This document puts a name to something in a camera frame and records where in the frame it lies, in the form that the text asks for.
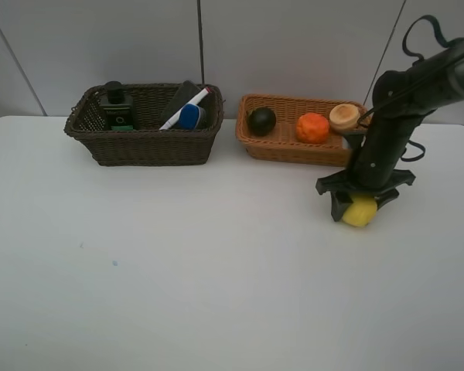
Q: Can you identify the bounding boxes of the orange tangerine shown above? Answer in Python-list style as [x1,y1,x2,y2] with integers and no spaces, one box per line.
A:
[295,112,329,145]

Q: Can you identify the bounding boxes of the orange wicker basket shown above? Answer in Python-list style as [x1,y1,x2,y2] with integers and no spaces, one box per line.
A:
[236,94,351,167]

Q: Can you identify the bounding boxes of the dark brown wicker basket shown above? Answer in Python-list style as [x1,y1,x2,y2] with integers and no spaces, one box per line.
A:
[64,83,223,166]

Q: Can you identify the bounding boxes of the dark mangosteen fruit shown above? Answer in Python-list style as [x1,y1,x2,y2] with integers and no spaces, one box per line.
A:
[247,107,277,137]

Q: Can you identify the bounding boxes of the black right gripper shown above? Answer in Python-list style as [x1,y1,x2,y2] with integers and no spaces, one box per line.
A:
[316,115,421,222]

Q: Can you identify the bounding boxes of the black felt board eraser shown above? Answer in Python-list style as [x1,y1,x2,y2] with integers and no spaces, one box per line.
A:
[160,80,202,124]

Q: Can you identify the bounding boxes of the yellow lemon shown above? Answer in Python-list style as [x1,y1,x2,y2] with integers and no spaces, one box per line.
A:
[342,194,377,227]

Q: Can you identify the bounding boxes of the dark green square bottle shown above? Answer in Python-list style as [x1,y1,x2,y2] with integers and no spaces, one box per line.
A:
[100,81,137,131]

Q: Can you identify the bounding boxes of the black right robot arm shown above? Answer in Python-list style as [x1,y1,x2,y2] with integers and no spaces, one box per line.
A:
[316,38,464,222]

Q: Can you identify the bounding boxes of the white marker pink caps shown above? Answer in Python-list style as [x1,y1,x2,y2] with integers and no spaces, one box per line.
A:
[159,87,210,131]

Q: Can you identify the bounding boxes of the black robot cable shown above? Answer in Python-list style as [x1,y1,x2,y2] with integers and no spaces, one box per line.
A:
[357,14,464,162]

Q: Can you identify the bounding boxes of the white bottle blue cap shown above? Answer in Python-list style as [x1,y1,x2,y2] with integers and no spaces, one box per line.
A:
[178,105,206,130]

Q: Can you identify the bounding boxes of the orange-red bread bun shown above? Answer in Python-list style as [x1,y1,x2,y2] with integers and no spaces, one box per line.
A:
[329,104,360,133]

